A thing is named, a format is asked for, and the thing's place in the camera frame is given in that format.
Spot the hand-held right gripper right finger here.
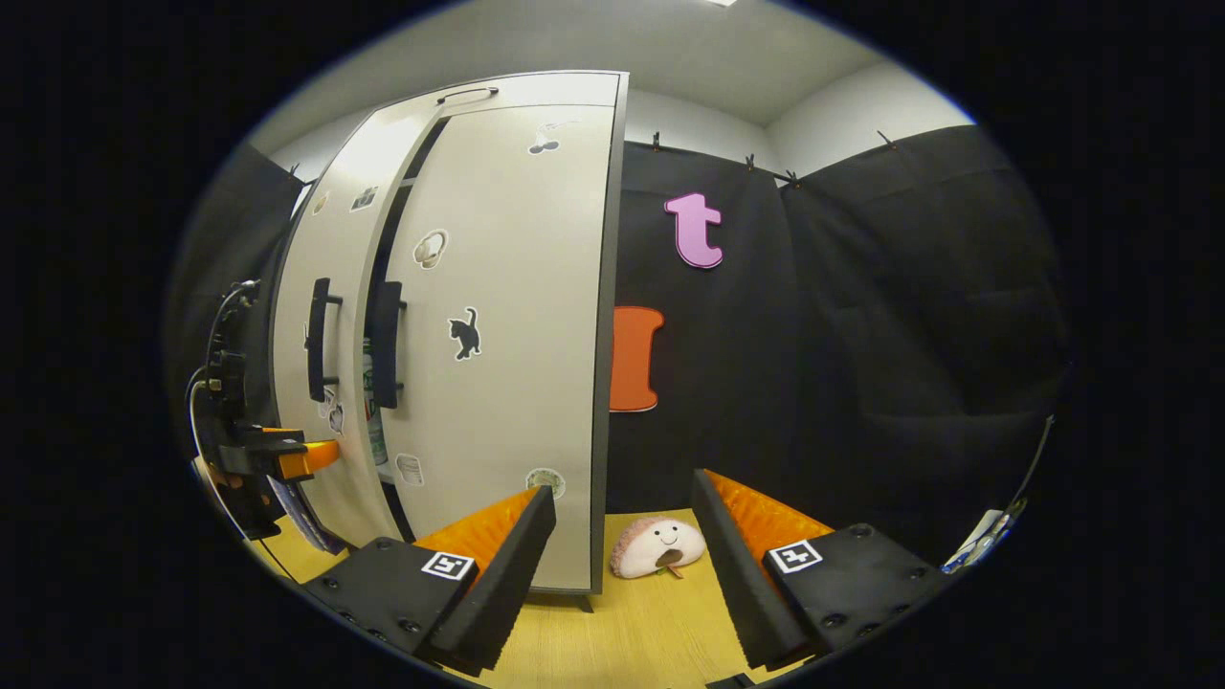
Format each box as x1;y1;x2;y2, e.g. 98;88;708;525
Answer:
689;468;948;673

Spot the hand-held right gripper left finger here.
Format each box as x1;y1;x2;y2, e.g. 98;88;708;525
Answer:
301;484;559;676

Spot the white plastic bottle green ring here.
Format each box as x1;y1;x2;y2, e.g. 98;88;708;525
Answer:
362;340;389;468

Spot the white cabinet door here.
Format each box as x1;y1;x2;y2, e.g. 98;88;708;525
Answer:
378;103;618;594
271;113;446;551

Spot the printed blue paper bag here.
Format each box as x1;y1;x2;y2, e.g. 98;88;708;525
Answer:
266;476;350;556

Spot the pink white plush toy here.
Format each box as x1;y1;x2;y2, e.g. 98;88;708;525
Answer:
610;517;707;581

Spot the white blue plastic packet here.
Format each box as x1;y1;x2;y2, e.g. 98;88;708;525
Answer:
943;493;1030;575

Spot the black backdrop cloth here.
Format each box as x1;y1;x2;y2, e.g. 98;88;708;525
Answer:
163;124;1073;566

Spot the white and grey cabinet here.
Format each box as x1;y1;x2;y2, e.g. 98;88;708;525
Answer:
271;70;631;613

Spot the black left door handle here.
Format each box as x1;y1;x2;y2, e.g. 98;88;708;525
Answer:
306;278;344;403

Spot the black door handle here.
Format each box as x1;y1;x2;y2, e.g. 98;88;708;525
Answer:
306;278;344;403
371;280;409;410

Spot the black right door handle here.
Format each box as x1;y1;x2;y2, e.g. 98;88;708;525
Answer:
371;280;409;410

